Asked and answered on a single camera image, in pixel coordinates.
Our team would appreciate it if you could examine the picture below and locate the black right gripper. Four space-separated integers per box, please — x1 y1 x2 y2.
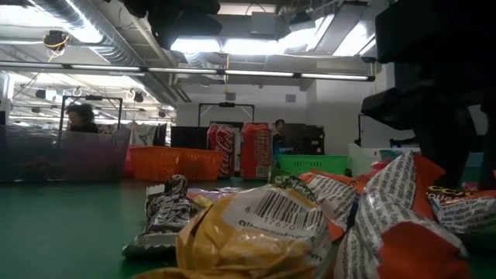
360 61 496 191

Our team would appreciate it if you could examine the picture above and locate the orange yellow candy packet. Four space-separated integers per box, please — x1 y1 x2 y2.
131 184 334 279

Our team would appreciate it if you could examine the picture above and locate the purple yellow Sour Patch packet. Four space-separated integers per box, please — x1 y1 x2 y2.
188 187 244 209

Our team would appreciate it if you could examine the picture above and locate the orange white candy packet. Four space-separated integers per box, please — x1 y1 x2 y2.
333 152 472 279

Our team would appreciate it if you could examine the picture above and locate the green printed candy packet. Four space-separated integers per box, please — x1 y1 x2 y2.
267 165 319 202

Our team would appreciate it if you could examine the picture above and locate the orange Reese's nougat packet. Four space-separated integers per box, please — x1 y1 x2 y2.
428 184 496 236
300 172 360 242

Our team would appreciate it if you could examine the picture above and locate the white plastic bin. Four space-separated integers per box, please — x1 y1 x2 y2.
347 143 422 178

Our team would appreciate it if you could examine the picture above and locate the green plastic basket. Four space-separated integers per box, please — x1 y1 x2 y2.
275 153 349 177

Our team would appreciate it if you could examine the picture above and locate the black monitor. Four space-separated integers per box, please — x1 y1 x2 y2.
170 126 210 150
284 123 326 156

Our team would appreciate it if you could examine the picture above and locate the person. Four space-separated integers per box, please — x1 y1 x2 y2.
64 102 100 135
271 119 291 163

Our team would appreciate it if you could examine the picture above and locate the red soda can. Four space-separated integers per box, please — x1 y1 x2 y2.
239 122 274 180

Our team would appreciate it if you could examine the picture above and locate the red Coca-Cola can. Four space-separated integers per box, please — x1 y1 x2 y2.
207 123 238 179

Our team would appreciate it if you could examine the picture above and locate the orange plastic basket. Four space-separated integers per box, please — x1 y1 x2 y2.
129 146 226 183

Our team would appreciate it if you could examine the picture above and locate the long ceiling light strip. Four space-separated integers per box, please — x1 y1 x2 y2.
0 60 376 82

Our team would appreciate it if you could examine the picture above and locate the zebra striped chocolate bar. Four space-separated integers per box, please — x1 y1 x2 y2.
122 174 201 259

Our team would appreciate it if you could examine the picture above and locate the red plastic bin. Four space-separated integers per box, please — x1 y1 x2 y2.
122 145 135 178

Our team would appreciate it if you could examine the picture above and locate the dark clear plastic bin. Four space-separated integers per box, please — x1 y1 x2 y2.
0 125 132 183

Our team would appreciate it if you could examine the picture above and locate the silver ceiling duct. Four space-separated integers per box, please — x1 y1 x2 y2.
33 0 179 105

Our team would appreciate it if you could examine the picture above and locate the yellow cable ceiling reel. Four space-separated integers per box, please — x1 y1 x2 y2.
41 29 71 63

